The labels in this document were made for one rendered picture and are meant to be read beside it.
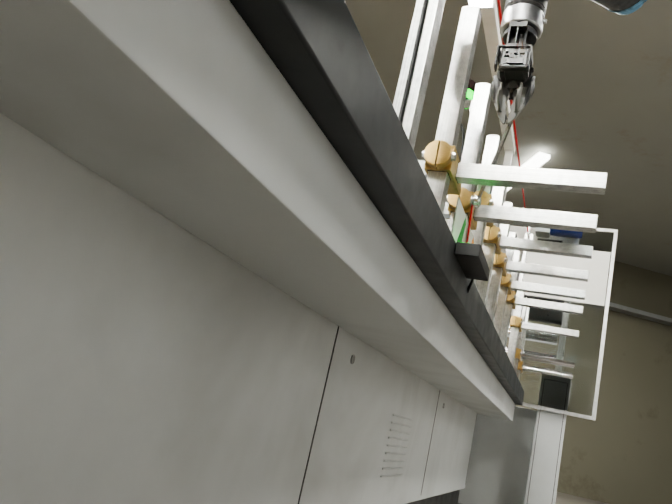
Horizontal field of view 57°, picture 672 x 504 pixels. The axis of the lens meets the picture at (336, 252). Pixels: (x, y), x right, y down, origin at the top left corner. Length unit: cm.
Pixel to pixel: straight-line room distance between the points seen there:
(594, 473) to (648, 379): 156
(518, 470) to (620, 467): 579
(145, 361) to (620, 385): 913
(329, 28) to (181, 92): 17
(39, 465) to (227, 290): 35
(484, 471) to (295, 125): 351
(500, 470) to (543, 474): 27
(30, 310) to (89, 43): 30
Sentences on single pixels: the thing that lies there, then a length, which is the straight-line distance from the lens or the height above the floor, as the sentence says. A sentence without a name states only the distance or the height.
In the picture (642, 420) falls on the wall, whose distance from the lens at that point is 986.
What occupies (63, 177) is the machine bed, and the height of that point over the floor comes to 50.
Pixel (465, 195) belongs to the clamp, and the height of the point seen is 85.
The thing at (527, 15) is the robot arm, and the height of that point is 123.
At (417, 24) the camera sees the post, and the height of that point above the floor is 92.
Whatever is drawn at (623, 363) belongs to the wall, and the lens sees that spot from 975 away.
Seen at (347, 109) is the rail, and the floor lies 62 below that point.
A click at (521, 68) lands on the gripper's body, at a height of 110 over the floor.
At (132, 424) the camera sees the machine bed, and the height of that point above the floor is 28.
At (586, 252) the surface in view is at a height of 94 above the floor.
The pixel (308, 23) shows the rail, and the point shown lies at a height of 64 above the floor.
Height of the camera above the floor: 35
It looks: 14 degrees up
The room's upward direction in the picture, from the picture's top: 13 degrees clockwise
